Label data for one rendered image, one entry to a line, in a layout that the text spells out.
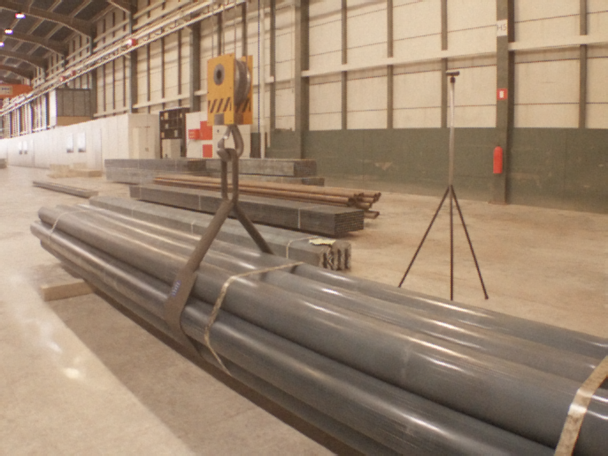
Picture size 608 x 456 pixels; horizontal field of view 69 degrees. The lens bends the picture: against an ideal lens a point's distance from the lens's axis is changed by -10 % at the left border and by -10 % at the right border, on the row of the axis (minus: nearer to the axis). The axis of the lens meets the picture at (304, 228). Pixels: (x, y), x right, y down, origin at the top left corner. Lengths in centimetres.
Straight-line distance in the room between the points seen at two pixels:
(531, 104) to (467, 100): 143
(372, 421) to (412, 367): 18
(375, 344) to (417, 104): 1027
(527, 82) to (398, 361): 916
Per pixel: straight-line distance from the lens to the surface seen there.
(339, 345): 143
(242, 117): 216
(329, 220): 557
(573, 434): 112
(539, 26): 1031
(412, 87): 1155
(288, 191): 733
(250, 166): 1108
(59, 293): 379
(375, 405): 132
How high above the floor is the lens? 106
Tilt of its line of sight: 9 degrees down
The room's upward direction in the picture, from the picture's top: straight up
